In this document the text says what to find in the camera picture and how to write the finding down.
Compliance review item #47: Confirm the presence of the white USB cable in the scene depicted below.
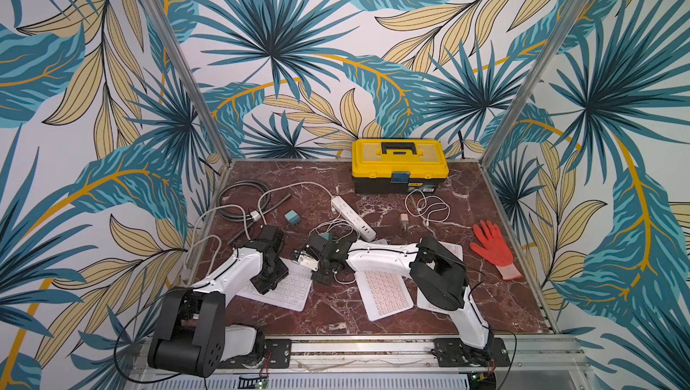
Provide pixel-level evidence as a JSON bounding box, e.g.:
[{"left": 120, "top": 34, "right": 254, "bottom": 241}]
[{"left": 403, "top": 189, "right": 451, "bottom": 228}]

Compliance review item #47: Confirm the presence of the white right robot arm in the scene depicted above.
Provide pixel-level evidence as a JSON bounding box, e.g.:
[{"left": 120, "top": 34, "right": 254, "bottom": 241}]
[{"left": 292, "top": 234, "right": 494, "bottom": 362}]

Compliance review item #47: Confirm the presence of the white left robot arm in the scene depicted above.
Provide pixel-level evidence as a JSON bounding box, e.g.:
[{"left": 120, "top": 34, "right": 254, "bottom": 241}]
[{"left": 147, "top": 226, "right": 289, "bottom": 378}]

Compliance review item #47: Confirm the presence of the white keyboard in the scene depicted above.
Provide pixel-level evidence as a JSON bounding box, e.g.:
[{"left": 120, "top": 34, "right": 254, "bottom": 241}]
[{"left": 237, "top": 258, "right": 312, "bottom": 312}]

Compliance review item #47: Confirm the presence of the middle pink keyboard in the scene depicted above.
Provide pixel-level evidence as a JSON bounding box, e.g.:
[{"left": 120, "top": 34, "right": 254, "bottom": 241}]
[{"left": 355, "top": 271, "right": 414, "bottom": 322}]

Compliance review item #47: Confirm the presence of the pink keyboard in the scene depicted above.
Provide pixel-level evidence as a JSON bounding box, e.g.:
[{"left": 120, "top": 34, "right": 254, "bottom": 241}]
[
  {"left": 417, "top": 242, "right": 464, "bottom": 315},
  {"left": 355, "top": 271, "right": 414, "bottom": 322}
]

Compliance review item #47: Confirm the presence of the right pink keyboard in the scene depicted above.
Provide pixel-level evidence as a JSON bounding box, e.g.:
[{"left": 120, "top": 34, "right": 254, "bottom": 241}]
[{"left": 417, "top": 242, "right": 464, "bottom": 315}]

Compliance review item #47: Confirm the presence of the white power strip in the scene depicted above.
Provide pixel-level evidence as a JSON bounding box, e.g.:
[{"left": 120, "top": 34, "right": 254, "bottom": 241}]
[{"left": 331, "top": 196, "right": 377, "bottom": 242}]

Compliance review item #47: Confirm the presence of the yellow black toolbox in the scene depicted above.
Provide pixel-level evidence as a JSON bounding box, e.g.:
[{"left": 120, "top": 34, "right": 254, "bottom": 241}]
[{"left": 351, "top": 138, "right": 449, "bottom": 195}]

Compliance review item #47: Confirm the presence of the red glove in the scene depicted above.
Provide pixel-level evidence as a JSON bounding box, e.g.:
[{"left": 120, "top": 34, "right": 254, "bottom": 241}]
[{"left": 470, "top": 220, "right": 524, "bottom": 280}]

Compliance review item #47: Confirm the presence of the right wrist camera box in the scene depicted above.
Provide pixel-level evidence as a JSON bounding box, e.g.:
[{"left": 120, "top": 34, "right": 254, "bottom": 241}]
[{"left": 292, "top": 251, "right": 319, "bottom": 271}]

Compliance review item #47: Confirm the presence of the white power strip cord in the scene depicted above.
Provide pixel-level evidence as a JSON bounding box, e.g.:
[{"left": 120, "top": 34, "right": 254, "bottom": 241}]
[{"left": 180, "top": 180, "right": 341, "bottom": 289}]

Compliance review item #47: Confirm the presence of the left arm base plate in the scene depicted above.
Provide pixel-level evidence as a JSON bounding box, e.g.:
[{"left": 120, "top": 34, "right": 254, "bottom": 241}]
[{"left": 226, "top": 339, "right": 293, "bottom": 370}]

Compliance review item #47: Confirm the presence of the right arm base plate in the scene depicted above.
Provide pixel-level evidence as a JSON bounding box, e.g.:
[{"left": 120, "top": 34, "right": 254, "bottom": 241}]
[{"left": 431, "top": 336, "right": 510, "bottom": 368}]

